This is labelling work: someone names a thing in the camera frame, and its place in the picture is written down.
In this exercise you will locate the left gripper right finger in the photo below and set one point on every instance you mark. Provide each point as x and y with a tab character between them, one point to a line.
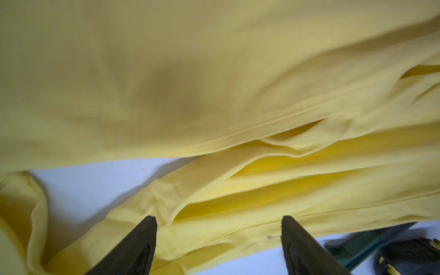
303	254

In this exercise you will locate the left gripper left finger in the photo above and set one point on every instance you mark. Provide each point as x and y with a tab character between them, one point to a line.
133	255

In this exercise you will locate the yellow trousers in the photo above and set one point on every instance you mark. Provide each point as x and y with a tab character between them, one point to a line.
326	111

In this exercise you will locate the black tape measure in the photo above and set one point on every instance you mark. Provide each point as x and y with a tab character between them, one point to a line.
419	256

